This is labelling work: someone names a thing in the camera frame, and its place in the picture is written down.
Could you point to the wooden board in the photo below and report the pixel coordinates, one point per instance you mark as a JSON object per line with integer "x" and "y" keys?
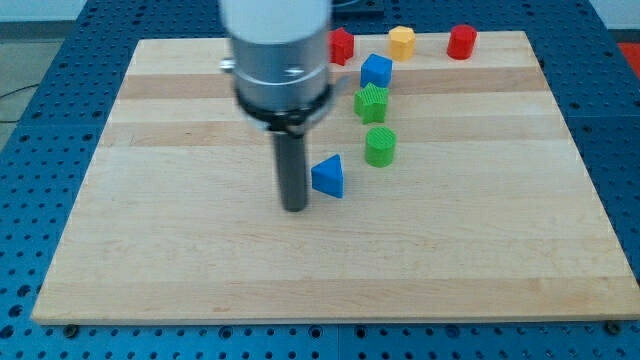
{"x": 486, "y": 214}

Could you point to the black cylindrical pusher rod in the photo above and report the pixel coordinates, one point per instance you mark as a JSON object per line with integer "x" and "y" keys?
{"x": 291, "y": 166}

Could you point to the blue triangle block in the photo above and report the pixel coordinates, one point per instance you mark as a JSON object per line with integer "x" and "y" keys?
{"x": 328, "y": 177}

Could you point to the blue cube block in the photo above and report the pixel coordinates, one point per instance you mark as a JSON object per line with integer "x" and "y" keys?
{"x": 376, "y": 70}

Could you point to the green cylinder block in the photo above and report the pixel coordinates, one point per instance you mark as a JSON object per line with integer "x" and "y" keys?
{"x": 380, "y": 145}

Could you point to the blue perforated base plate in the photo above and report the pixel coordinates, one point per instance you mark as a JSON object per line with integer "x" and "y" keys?
{"x": 44, "y": 161}

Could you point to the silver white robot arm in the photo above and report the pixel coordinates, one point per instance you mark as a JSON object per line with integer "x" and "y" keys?
{"x": 281, "y": 78}

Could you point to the red star block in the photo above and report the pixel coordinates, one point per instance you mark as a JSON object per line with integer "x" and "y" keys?
{"x": 341, "y": 45}

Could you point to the green star block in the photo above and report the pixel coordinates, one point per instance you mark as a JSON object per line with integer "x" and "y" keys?
{"x": 370, "y": 103}

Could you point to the yellow hexagon block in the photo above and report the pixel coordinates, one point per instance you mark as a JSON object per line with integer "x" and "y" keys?
{"x": 401, "y": 43}

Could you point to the red cylinder block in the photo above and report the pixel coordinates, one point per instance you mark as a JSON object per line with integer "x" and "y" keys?
{"x": 461, "y": 42}

